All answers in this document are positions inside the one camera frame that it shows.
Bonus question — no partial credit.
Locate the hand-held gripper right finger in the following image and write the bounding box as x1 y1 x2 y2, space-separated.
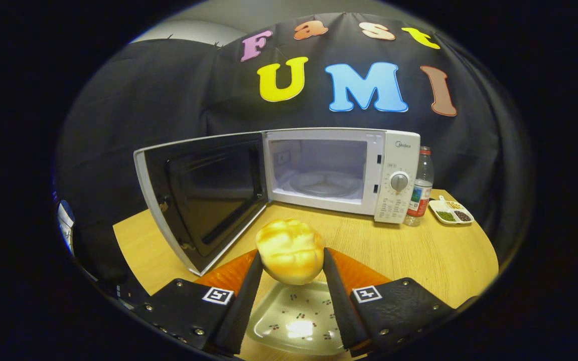
323 247 455 357

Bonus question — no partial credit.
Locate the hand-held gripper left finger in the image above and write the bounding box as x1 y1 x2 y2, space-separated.
131 249 264 356

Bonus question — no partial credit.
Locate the white cherry print plate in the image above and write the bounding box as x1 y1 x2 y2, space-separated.
246 281 352 356

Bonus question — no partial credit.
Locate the white microwave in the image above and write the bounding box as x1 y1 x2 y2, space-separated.
133 127 421 276

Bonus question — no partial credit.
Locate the golden bread bun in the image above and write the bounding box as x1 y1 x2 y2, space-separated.
255 218 326 286

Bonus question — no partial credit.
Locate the clear plastic water bottle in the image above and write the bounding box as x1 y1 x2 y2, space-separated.
403 146 435 227

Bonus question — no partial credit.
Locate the white divided condiment dish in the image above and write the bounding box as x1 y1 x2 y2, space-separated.
428 196 475 225

